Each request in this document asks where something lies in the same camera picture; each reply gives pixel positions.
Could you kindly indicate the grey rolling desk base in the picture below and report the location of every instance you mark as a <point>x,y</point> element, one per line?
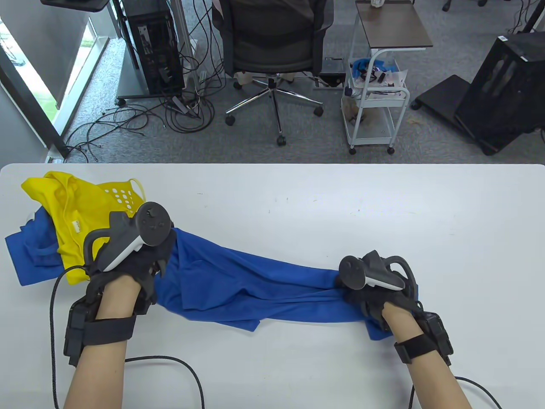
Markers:
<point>132,81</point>

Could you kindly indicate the black stand pole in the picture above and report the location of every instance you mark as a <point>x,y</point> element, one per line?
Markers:
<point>534,17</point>

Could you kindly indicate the brown bag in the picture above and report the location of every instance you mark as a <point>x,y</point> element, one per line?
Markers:
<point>351,108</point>

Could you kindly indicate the grey power strip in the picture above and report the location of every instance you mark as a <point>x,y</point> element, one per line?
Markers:
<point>179,104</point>

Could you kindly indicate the yellow t-shirt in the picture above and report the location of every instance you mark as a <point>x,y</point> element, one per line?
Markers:
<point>72,200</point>

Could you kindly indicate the grey handheld controller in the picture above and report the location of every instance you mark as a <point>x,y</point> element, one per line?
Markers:
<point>351,272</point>
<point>153,221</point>

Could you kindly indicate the white crumpled object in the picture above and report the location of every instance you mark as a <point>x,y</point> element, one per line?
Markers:
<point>377,3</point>

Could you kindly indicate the black desk top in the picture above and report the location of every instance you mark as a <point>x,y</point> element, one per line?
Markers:
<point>72,3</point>

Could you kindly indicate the person's left forearm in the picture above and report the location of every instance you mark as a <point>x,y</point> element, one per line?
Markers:
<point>98,375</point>

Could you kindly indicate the black floor box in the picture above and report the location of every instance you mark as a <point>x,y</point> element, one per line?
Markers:
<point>332,68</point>

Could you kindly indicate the black wheeled platform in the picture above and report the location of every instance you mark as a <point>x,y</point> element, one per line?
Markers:
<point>443,93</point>

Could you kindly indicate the person's right forearm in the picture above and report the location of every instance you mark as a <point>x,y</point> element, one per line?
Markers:
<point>430,379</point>

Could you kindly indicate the black computer case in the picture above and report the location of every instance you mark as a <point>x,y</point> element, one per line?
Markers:
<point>502,98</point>

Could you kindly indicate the brown top side table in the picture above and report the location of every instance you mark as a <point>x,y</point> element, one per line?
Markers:
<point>391,25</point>

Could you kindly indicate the clear bag of papers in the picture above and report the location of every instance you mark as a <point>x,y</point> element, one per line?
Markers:
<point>394,79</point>

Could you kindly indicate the blue cloth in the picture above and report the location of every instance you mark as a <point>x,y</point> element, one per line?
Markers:
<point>362,66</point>

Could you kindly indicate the black mesh office chair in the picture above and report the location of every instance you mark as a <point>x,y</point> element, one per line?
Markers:
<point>272,51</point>

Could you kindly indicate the black computer tower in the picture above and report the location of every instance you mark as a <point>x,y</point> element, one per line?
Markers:
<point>155,51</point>

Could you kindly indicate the black chair base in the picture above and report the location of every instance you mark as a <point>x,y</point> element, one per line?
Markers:
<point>446,6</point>

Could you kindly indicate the yellow perforated laundry basket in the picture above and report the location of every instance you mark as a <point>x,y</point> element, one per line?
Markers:
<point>135,191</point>

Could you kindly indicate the blue t-shirt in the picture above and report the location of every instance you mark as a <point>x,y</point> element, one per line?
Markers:
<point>238,281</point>
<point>34,260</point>

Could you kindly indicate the black window frame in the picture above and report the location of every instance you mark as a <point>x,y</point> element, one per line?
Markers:
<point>30,108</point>

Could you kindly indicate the person's left hand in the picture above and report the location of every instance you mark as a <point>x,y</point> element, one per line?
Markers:
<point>149,264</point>

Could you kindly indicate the white rolling utility cart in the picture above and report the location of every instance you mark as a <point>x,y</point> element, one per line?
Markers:
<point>370,141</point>

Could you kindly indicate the person's right hand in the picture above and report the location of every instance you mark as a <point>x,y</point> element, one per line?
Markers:
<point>370,300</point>

